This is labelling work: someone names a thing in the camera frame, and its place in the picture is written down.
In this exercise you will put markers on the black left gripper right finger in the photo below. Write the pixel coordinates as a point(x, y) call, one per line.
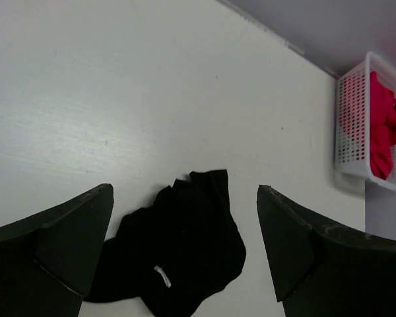
point(320, 267)

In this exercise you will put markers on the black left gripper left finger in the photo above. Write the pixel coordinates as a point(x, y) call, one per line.
point(48, 260)

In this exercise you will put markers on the black t shirt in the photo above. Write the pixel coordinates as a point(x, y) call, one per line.
point(177, 252)

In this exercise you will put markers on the white perforated plastic basket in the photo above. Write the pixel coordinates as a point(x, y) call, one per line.
point(353, 105)

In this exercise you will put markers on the red t shirt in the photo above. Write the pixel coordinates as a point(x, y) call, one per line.
point(382, 127)

